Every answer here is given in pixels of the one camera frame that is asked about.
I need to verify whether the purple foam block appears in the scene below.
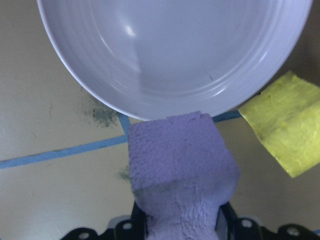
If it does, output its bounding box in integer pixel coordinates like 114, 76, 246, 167
127, 110, 242, 240

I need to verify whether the yellow foam block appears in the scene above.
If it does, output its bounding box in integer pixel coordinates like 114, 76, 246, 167
237, 70, 320, 178

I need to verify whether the purple round plate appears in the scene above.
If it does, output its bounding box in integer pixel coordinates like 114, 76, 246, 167
36, 0, 313, 122

